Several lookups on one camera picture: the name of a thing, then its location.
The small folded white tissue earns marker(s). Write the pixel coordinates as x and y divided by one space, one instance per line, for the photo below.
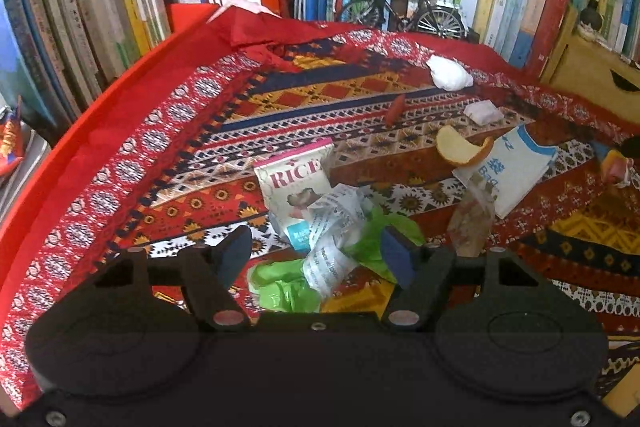
481 113

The red patterned tablecloth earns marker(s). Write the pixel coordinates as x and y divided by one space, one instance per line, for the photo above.
200 132

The white and blue packet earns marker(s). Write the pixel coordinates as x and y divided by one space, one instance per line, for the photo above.
520 162

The small black figurine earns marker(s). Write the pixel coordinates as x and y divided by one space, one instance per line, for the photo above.
591 19

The white crumpled tissue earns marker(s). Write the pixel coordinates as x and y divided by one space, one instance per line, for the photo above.
450 72

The rice snack packet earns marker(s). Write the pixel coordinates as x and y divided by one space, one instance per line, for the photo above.
290 182

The row of leaning grey books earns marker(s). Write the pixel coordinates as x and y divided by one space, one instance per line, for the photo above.
75 32

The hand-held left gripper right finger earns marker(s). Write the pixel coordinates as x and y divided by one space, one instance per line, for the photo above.
399 257

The green plastic bag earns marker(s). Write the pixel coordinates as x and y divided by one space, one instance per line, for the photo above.
280 287

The pink small packet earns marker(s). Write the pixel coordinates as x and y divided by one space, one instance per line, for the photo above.
616 167

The white paper receipt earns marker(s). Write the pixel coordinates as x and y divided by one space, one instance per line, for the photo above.
335 217

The orange peel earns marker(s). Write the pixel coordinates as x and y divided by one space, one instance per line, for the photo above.
460 152

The wooden drawer organiser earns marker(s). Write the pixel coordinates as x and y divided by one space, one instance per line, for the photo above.
590 67

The red sausage stick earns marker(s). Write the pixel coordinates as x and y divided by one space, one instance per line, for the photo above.
396 109

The clear plastic wrapper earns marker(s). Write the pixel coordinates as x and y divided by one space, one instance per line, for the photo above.
472 227

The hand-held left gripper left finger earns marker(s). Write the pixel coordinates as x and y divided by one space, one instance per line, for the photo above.
232 254

